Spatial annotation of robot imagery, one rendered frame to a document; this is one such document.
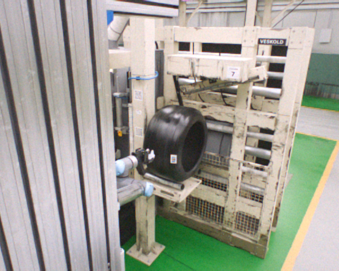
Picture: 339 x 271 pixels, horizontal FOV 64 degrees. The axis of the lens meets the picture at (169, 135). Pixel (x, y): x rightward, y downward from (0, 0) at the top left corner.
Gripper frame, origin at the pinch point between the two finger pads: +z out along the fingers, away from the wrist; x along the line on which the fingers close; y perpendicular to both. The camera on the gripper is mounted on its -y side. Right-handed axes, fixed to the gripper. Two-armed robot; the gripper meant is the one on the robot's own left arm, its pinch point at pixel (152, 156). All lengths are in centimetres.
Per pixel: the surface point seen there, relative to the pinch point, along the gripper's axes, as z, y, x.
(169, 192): 26.0, -36.0, 0.1
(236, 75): 48, 54, -32
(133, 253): 37, -116, 39
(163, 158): 8.5, -3.0, -2.7
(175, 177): 17.8, -18.1, -8.8
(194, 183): 51, -34, -9
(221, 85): 62, 45, -17
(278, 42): 76, 79, -50
